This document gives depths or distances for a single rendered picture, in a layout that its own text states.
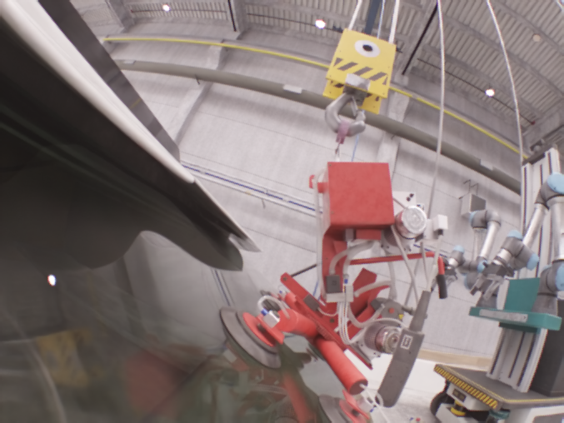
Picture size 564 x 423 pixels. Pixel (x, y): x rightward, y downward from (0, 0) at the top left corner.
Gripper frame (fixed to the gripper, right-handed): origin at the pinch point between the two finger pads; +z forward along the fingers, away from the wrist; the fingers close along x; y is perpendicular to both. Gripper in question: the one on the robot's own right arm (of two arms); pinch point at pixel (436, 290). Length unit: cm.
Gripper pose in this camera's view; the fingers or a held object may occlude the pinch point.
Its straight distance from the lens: 157.1
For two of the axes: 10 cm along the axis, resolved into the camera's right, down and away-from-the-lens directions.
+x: -0.9, 3.1, 9.5
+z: -6.8, 6.8, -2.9
